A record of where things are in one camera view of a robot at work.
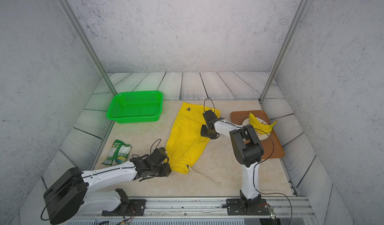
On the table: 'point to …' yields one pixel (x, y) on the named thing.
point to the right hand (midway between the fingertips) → (205, 133)
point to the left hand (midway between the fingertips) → (171, 173)
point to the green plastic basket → (134, 107)
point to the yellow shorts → (184, 142)
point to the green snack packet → (118, 154)
